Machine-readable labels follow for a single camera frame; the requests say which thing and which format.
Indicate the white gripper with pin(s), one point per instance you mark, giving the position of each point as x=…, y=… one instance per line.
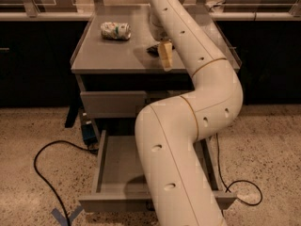
x=157, y=32

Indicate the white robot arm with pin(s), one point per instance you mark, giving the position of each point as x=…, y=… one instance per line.
x=165, y=131

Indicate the grey drawer cabinet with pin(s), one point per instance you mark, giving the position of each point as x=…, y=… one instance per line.
x=125, y=65

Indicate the closed upper grey drawer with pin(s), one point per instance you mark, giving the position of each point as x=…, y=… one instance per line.
x=113, y=104

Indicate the open lower grey drawer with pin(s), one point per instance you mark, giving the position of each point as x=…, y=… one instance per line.
x=119, y=184

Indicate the blue power adapter box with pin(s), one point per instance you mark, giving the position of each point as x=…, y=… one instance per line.
x=88, y=134

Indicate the long white counter shelf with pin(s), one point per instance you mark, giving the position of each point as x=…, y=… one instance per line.
x=215, y=16

